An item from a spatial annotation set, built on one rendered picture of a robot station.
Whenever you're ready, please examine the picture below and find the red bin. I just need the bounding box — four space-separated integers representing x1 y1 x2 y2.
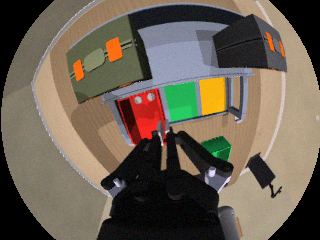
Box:
118 90 166 145

